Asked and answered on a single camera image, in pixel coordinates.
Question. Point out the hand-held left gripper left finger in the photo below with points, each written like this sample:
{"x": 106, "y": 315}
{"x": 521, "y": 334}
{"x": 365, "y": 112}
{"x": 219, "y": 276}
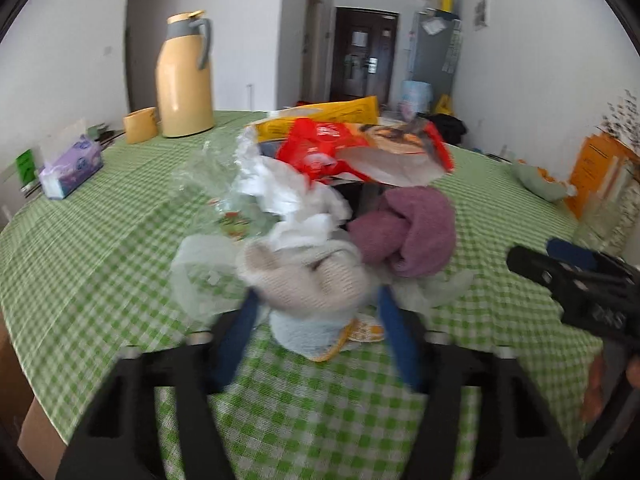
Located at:
{"x": 235, "y": 345}

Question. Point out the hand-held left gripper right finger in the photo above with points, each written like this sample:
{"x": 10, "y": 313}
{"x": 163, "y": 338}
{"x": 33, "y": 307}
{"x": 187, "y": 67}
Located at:
{"x": 400, "y": 340}

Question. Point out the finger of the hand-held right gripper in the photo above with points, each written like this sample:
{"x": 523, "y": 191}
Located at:
{"x": 545, "y": 272}
{"x": 572, "y": 254}

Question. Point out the beige sock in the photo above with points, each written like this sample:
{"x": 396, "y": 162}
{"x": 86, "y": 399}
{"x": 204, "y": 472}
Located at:
{"x": 300, "y": 280}

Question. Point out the brown cardboard box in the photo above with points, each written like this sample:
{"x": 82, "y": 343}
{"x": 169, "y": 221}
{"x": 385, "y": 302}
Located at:
{"x": 35, "y": 425}

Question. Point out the person's right hand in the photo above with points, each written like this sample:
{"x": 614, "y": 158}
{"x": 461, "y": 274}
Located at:
{"x": 592, "y": 390}

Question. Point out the orange patterned wrapper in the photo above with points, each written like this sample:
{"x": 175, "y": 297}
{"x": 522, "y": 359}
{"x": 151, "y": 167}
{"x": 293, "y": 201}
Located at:
{"x": 367, "y": 330}

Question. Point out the clear plastic container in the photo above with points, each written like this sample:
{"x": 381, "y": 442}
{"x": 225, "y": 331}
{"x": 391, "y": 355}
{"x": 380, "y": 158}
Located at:
{"x": 605, "y": 215}

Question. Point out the light blue cloth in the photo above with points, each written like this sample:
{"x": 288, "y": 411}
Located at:
{"x": 300, "y": 335}

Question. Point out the translucent plastic film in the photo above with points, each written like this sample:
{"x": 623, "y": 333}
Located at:
{"x": 440, "y": 285}

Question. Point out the white plastic wrapper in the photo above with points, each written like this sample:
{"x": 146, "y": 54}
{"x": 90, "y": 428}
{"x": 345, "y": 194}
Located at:
{"x": 200, "y": 280}

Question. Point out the green plush cushion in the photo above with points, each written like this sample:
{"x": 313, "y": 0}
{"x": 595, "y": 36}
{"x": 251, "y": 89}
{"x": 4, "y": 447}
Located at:
{"x": 540, "y": 182}

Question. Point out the orange cardboard box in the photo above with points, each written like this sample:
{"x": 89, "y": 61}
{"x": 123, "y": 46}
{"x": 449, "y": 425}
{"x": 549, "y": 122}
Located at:
{"x": 590, "y": 170}

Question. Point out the purple sock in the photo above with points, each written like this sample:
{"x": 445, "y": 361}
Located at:
{"x": 420, "y": 230}

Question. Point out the green checked tablecloth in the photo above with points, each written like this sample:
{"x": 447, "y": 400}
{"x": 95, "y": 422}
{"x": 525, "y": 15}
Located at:
{"x": 125, "y": 260}

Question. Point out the white crumpled tissue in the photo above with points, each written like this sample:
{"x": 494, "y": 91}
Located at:
{"x": 280, "y": 190}

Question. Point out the clear plastic bag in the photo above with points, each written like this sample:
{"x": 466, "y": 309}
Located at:
{"x": 210, "y": 175}

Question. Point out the black bag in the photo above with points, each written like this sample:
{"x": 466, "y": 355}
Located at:
{"x": 450, "y": 127}

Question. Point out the yellow floor sign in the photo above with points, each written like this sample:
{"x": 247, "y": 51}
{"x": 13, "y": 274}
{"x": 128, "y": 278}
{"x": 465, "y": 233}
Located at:
{"x": 442, "y": 106}

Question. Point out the red snack bag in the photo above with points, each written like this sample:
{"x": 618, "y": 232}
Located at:
{"x": 310, "y": 155}

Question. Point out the blue water bottle pack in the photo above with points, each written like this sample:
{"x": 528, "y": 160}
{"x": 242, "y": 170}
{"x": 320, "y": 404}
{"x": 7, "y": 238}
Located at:
{"x": 416, "y": 95}

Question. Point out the yellow snack bag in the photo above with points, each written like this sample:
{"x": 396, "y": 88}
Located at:
{"x": 345, "y": 110}

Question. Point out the yellow cup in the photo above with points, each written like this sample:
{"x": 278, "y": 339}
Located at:
{"x": 140, "y": 127}

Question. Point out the grey refrigerator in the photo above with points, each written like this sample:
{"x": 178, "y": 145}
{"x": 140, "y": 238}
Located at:
{"x": 435, "y": 60}

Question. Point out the purple tissue pack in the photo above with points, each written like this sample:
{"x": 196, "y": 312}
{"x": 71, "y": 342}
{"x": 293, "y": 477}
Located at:
{"x": 75, "y": 165}

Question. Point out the dark small object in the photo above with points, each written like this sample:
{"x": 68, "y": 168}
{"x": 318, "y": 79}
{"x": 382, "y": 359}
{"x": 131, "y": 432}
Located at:
{"x": 105, "y": 135}

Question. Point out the yellow thermos jug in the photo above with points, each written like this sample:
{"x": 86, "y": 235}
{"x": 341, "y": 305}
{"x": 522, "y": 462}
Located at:
{"x": 182, "y": 90}

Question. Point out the green card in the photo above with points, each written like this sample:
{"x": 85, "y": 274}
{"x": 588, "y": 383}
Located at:
{"x": 26, "y": 167}

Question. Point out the dark wooden door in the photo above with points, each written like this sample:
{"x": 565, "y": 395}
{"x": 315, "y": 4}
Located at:
{"x": 340, "y": 25}

